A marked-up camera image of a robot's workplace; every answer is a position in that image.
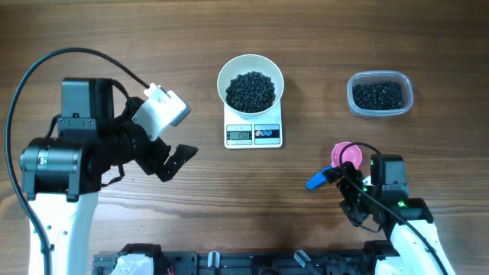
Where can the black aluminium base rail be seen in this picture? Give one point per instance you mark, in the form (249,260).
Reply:
(330,262)

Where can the white digital kitchen scale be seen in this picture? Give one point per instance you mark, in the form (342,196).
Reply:
(254,132)

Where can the clear plastic container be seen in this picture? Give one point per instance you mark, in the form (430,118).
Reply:
(369,77)

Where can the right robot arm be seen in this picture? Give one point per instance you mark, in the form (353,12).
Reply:
(412,244)

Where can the black beans in bowl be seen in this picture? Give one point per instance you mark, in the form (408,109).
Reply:
(252,92)

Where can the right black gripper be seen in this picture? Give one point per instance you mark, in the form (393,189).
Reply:
(356,215)

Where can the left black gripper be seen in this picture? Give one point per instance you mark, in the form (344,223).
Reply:
(154,161)

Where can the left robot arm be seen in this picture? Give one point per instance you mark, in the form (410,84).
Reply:
(62,171)

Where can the white bowl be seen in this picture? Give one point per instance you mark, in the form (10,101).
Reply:
(247,63)

